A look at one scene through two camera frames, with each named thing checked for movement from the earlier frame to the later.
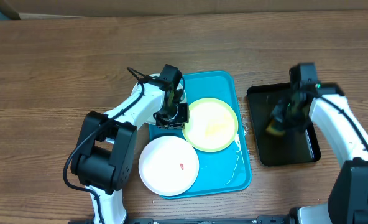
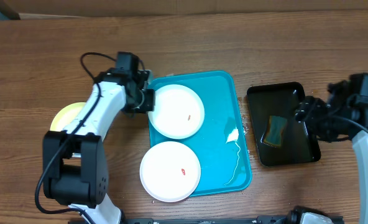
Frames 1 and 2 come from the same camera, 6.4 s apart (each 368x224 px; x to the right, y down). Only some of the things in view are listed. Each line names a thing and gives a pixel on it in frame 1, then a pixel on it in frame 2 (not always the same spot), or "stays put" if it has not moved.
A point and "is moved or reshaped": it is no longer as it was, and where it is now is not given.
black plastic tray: [288, 149] stays put
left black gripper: [178, 124] to [149, 106]
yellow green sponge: [270, 129] is moved or reshaped
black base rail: [259, 219] stays put
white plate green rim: [212, 124] to [66, 115]
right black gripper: [278, 116] to [308, 112]
